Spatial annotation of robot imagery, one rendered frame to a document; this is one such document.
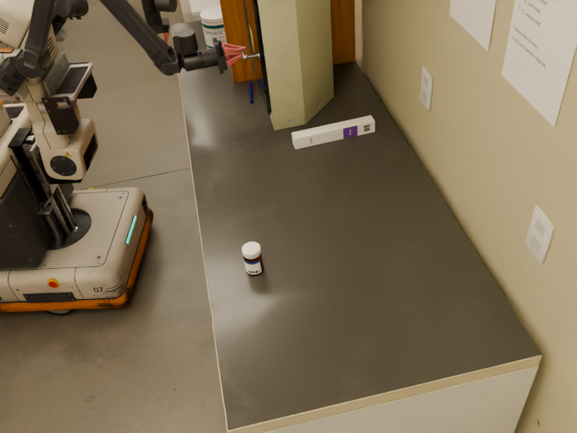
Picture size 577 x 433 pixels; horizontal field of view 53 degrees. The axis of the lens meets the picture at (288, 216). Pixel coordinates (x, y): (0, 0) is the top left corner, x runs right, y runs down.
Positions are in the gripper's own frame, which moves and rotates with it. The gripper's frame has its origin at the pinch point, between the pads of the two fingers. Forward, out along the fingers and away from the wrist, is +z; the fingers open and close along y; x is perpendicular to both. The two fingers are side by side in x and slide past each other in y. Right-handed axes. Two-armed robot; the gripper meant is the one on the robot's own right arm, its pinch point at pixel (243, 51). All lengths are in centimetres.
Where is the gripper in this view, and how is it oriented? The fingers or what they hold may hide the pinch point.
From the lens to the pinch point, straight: 196.0
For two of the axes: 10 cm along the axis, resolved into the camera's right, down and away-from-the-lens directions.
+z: 9.7, -2.3, 1.2
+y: -1.1, -7.9, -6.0
